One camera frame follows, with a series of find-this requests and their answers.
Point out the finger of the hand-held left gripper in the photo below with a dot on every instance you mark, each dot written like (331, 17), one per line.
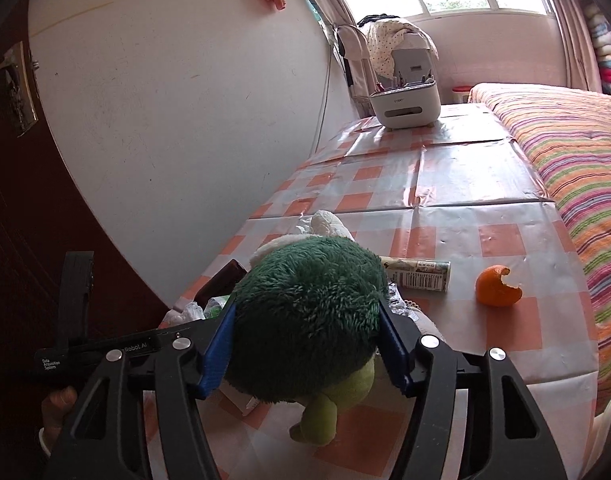
(76, 300)

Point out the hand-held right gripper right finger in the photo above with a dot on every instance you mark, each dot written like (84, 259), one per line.
(395, 355)

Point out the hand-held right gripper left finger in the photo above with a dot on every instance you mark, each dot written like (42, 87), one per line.
(216, 355)

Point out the green plush toy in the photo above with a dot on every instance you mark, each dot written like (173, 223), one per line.
(305, 310)

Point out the cream plastic bin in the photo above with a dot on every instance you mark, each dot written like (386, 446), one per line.
(610, 425)

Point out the person's left hand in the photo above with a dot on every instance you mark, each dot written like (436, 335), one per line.
(59, 405)

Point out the silver foil wrapper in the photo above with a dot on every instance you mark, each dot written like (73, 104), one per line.
(403, 307)

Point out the clear plastic wrapper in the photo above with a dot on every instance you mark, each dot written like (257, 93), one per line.
(190, 312)

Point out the dark brown box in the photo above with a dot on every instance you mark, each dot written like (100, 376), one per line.
(220, 280)

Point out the paper-labelled can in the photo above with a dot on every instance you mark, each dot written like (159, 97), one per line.
(420, 274)

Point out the brown wooden door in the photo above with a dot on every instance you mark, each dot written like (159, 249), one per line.
(15, 210)

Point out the orange peel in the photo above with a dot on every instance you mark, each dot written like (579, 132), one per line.
(493, 287)

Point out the crumpled white tissue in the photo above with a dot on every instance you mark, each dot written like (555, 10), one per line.
(323, 222)

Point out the orange checked tablecloth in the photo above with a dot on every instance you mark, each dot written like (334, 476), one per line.
(460, 170)

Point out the metal door lock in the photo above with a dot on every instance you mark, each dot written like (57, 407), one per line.
(18, 95)

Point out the white desktop organizer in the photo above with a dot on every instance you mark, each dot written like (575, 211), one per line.
(405, 107)

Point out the striped bedspread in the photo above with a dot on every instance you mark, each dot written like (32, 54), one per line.
(575, 160)

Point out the red and white stool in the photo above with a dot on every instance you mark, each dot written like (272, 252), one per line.
(461, 88)

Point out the polka-dot cloth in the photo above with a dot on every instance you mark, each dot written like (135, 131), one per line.
(380, 42)

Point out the dark cloth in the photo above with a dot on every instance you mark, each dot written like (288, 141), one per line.
(373, 18)

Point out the stack of folded blankets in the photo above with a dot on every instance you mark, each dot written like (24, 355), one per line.
(608, 50)

